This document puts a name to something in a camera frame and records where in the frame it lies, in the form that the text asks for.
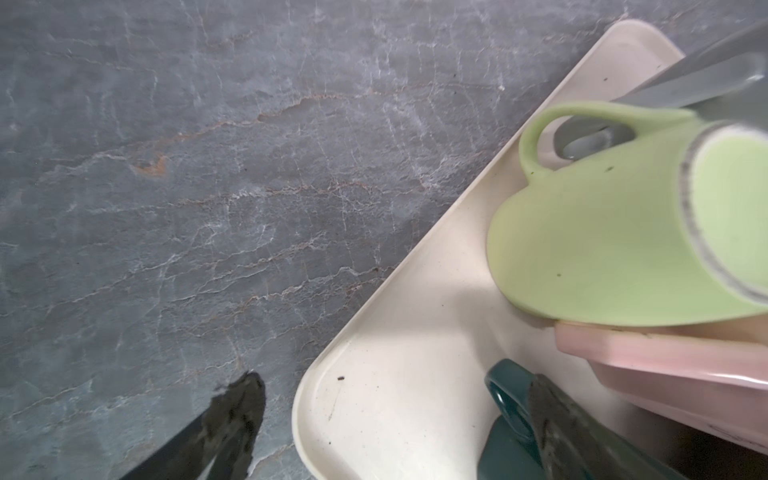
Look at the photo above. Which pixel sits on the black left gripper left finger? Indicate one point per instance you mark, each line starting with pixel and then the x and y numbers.
pixel 219 441

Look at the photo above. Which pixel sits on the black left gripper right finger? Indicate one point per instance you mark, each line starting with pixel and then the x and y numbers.
pixel 574 445

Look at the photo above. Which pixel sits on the dark teal mug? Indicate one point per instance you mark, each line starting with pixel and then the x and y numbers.
pixel 511 450

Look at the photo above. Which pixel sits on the pink mug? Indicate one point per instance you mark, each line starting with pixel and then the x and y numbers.
pixel 711 377

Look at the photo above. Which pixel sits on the light green mug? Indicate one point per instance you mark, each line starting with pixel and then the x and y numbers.
pixel 669 228

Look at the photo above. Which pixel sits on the grey mug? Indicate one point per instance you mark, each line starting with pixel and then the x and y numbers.
pixel 726 80

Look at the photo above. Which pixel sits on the beige plastic tray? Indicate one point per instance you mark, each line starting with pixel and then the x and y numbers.
pixel 399 393

